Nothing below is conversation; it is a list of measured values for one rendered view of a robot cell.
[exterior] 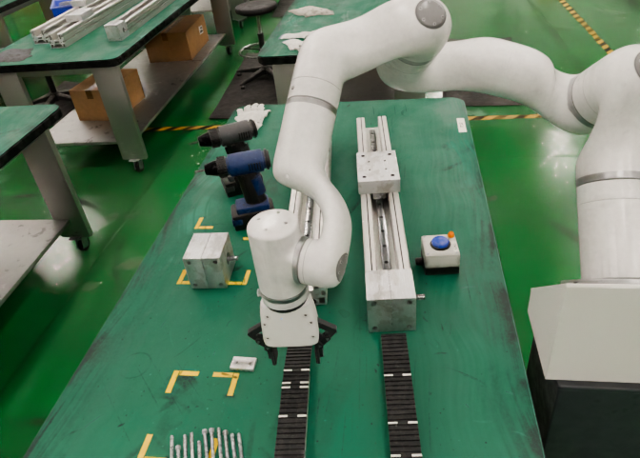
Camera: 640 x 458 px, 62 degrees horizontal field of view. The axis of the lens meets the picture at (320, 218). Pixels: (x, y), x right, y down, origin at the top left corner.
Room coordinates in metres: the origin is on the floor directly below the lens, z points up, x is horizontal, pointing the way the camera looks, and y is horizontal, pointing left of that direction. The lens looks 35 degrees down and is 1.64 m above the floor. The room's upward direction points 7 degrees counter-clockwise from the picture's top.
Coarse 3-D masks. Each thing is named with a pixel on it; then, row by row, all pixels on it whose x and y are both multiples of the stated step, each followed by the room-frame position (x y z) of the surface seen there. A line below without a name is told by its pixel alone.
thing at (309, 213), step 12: (300, 192) 1.24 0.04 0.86; (300, 204) 1.20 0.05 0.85; (312, 204) 1.22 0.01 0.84; (300, 216) 1.17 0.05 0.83; (312, 216) 1.17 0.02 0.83; (300, 228) 1.13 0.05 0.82; (312, 228) 1.12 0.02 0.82; (312, 288) 0.89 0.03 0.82; (324, 288) 0.88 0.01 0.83; (324, 300) 0.89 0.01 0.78
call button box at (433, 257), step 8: (424, 240) 1.00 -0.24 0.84; (424, 248) 0.97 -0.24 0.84; (432, 248) 0.96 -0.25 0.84; (448, 248) 0.96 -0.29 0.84; (456, 248) 0.96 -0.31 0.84; (424, 256) 0.96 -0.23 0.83; (432, 256) 0.94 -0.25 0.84; (440, 256) 0.94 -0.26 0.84; (448, 256) 0.94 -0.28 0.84; (456, 256) 0.93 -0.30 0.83; (416, 264) 0.97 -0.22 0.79; (424, 264) 0.96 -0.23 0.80; (432, 264) 0.94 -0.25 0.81; (440, 264) 0.94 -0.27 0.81; (448, 264) 0.93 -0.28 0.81; (456, 264) 0.93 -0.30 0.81; (432, 272) 0.94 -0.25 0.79; (440, 272) 0.94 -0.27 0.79; (448, 272) 0.93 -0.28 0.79; (456, 272) 0.93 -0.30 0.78
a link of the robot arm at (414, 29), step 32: (416, 0) 0.90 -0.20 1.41; (320, 32) 0.94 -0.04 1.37; (352, 32) 0.92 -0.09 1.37; (384, 32) 0.89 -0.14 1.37; (416, 32) 0.87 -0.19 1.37; (448, 32) 0.88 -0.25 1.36; (320, 64) 0.88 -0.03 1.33; (352, 64) 0.90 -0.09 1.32; (416, 64) 0.91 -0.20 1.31; (288, 96) 0.88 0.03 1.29; (320, 96) 0.85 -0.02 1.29
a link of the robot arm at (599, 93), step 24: (624, 48) 0.89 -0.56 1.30; (600, 72) 0.88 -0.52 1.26; (624, 72) 0.84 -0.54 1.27; (576, 96) 0.92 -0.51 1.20; (600, 96) 0.86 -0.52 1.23; (624, 96) 0.82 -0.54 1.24; (600, 120) 0.83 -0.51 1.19; (624, 120) 0.82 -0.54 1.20; (600, 144) 0.82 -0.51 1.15; (624, 144) 0.80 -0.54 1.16; (576, 168) 0.84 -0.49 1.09; (600, 168) 0.79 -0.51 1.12; (624, 168) 0.78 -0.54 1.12
